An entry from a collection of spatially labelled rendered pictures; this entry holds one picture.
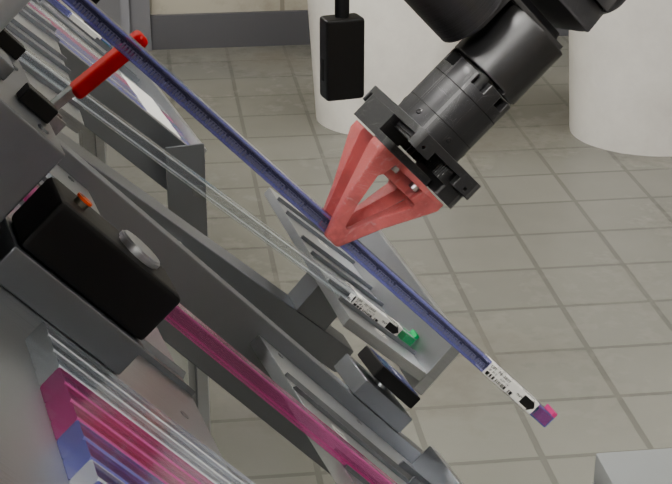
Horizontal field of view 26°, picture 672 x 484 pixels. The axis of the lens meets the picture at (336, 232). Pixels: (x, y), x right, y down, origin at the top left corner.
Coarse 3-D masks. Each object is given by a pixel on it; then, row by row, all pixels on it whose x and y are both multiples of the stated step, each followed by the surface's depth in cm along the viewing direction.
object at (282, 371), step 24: (264, 360) 108; (288, 360) 113; (288, 384) 104; (312, 384) 112; (312, 408) 103; (336, 408) 112; (336, 432) 103; (360, 432) 112; (384, 456) 111; (336, 480) 93; (360, 480) 94; (408, 480) 110
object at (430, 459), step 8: (432, 448) 120; (424, 456) 120; (432, 456) 119; (440, 456) 120; (416, 464) 120; (424, 464) 119; (432, 464) 119; (440, 464) 118; (424, 472) 119; (432, 472) 118; (440, 472) 117; (448, 472) 117; (432, 480) 117; (440, 480) 117; (448, 480) 116; (456, 480) 116
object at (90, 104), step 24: (48, 72) 121; (120, 120) 124; (144, 144) 125; (168, 168) 127; (216, 192) 129; (240, 216) 130; (264, 240) 132; (312, 264) 134; (336, 288) 135; (408, 336) 139
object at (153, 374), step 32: (0, 288) 63; (0, 320) 59; (32, 320) 63; (0, 352) 55; (160, 352) 76; (0, 384) 52; (32, 384) 55; (128, 384) 67; (160, 384) 72; (0, 416) 49; (32, 416) 52; (192, 416) 72; (0, 448) 47; (32, 448) 49; (0, 480) 45; (32, 480) 47; (64, 480) 49
